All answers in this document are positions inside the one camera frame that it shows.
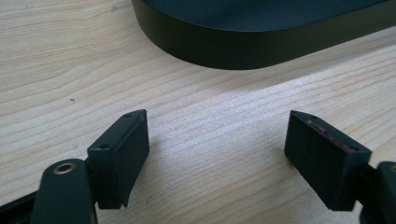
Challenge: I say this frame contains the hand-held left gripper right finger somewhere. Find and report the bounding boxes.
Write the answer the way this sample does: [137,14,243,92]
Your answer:
[283,109,373,212]

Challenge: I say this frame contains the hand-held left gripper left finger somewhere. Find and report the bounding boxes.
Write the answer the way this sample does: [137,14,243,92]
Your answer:
[86,108,150,210]

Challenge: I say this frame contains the dark green tray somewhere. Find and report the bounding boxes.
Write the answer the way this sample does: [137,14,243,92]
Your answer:
[131,0,396,71]

